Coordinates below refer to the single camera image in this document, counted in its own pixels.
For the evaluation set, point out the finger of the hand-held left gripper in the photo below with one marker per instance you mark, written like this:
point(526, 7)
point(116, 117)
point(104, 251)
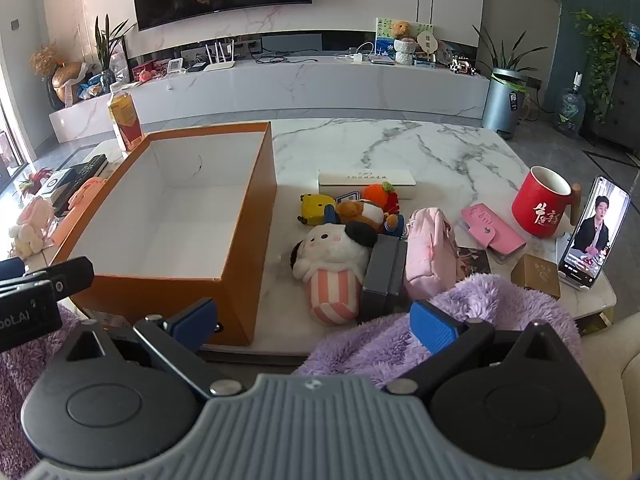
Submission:
point(65, 274)

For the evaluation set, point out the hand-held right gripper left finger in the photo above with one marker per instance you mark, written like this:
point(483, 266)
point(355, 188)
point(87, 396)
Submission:
point(192, 317)

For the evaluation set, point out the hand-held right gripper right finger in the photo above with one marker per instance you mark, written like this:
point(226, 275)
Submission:
point(435, 325)

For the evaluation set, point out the orange-rimmed grey storage box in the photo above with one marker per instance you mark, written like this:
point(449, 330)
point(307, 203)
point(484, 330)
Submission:
point(245, 285)

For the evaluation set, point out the dark grey box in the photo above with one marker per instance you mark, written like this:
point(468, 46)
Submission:
point(382, 275)

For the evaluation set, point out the pink pouch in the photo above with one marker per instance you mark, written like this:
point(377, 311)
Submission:
point(430, 250)

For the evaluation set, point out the pink key case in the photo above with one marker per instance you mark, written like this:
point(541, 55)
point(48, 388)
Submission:
point(490, 230)

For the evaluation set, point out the small gold box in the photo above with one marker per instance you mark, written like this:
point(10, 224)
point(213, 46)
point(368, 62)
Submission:
point(535, 276)

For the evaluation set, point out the yellow tape measure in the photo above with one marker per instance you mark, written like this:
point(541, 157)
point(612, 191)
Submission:
point(315, 208)

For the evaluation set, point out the purple fluffy robe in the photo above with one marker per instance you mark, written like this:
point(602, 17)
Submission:
point(480, 305)

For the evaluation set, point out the pink rabbit plush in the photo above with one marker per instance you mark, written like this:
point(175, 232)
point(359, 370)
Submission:
point(30, 225)

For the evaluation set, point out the dark photo booklet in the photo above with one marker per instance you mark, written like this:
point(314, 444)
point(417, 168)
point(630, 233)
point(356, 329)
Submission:
point(472, 262)

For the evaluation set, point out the red flower decoration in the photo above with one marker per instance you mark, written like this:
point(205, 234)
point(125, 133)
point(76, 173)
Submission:
point(35, 179)

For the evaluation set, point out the white striped plush toy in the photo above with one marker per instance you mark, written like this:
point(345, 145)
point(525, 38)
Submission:
point(325, 255)

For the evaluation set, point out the brown bear plush toy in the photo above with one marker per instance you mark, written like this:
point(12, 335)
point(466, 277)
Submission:
point(360, 211)

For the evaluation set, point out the orange plush fruit toy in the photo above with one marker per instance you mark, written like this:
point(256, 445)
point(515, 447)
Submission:
point(377, 195)

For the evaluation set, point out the white phone stand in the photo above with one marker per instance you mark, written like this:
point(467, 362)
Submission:
point(580, 285)

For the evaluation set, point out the red mug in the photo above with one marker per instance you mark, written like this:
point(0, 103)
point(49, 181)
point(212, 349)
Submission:
point(540, 205)

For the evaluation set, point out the long white box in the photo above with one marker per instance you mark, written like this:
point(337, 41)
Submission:
point(350, 183)

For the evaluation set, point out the red yellow packet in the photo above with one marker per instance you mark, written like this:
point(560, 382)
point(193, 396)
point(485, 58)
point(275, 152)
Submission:
point(125, 120)

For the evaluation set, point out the smartphone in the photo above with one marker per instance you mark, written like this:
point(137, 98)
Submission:
point(592, 230)

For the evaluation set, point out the cream sofa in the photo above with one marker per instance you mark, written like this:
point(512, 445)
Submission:
point(615, 390)

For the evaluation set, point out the gold vase with dried flowers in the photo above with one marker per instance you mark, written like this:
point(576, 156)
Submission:
point(65, 82)

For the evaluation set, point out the potted snake plant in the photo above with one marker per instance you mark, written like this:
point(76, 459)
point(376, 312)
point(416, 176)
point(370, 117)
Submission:
point(107, 55)

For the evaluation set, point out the grey trash can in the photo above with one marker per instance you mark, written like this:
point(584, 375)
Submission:
point(500, 105)

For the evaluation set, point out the water jug with pump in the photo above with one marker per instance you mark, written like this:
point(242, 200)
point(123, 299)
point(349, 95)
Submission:
point(570, 110)

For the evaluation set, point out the white router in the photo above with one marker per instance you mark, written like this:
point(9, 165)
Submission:
point(220, 65)

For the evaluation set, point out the white marble television cabinet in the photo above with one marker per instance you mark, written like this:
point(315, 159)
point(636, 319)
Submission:
point(300, 85)

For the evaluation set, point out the cow figurine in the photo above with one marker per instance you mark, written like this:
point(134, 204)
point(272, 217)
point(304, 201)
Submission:
point(462, 66)

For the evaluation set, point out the long-leaf potted plant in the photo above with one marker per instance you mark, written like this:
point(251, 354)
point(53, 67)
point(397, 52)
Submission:
point(507, 55)

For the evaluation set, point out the round paper fan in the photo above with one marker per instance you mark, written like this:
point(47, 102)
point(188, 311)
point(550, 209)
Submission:
point(428, 42)

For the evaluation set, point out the dark grey dresser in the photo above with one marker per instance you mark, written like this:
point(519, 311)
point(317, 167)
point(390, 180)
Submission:
point(620, 105)

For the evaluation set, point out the painted picture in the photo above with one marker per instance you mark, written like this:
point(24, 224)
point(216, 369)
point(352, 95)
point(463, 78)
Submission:
point(385, 35)

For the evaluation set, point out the small teddy bear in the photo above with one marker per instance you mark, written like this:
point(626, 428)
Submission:
point(402, 30)

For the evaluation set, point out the trailing green plant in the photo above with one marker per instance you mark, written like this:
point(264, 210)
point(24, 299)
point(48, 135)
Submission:
point(602, 45)

